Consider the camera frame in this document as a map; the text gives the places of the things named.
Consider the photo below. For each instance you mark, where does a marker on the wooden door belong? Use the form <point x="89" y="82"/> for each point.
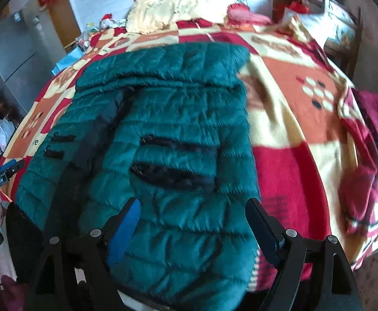
<point x="62" y="17"/>

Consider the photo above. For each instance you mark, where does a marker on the cream fringed blanket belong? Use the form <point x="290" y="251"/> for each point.
<point x="176" y="9"/>

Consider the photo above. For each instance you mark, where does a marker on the maroon fleece cloth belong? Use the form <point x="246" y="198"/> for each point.
<point x="377" y="116"/>

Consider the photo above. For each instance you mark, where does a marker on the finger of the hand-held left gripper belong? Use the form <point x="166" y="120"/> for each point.
<point x="12" y="167"/>

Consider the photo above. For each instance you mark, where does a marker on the light blue cloth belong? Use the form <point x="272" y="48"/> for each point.
<point x="66" y="61"/>

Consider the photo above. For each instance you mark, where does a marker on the dark green quilted jacket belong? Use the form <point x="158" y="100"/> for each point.
<point x="163" y="155"/>

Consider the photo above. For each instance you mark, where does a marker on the wooden chair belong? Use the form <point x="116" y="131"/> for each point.
<point x="343" y="29"/>

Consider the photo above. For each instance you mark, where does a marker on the white plastic bag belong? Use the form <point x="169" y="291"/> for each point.
<point x="2" y="131"/>

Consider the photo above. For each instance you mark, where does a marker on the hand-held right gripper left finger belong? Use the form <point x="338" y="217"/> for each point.
<point x="124" y="233"/>

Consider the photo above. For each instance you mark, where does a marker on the red fringed pillow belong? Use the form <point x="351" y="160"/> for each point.
<point x="247" y="14"/>

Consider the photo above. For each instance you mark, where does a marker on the plush toy with red hat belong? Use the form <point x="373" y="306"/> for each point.
<point x="107" y="22"/>

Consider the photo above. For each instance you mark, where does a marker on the red and cream printed blanket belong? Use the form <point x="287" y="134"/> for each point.
<point x="305" y="129"/>

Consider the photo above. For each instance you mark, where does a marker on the grey refrigerator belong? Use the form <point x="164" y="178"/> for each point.
<point x="12" y="48"/>

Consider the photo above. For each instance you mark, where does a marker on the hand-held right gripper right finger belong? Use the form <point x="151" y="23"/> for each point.
<point x="265" y="230"/>

